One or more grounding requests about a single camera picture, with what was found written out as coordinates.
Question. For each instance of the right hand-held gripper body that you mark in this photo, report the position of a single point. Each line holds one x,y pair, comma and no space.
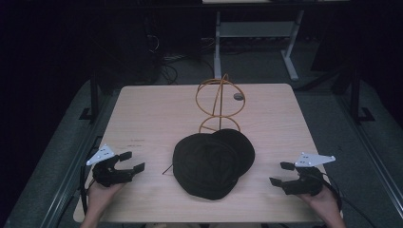
305,185

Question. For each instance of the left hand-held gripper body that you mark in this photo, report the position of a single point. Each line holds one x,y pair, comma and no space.
107,175

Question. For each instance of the black cap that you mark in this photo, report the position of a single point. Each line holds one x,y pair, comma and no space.
209,166

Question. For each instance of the person's left hand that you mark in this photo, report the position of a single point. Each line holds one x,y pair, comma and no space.
99,198

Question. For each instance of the person's right hand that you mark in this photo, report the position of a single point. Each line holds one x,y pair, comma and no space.
326,202

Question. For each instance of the black metal stand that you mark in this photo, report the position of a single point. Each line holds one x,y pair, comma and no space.
355,95
94,95

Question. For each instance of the grey round table grommet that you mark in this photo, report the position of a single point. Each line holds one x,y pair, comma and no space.
238,96

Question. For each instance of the metal floor rail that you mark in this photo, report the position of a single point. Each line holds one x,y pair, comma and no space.
374,158
71,177

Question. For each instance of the white metal desk frame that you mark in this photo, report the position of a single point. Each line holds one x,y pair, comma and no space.
253,29

